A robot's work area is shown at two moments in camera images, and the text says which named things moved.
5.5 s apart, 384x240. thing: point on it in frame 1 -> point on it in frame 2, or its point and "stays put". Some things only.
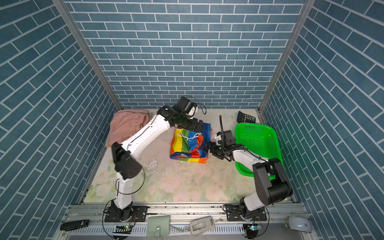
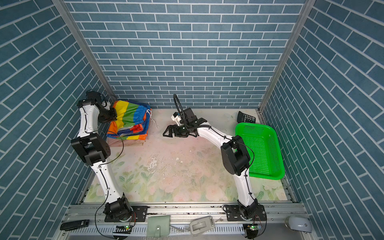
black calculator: x=242 y=117 stays put
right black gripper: x=213 y=150 -> x=170 y=127
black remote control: x=70 y=225 stays put
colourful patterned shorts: x=187 y=145 -> x=132 y=122
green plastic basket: x=260 y=139 stays put
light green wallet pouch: x=157 y=226 stays put
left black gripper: x=192 y=126 -> x=112 y=116
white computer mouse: x=299 y=224 stays put
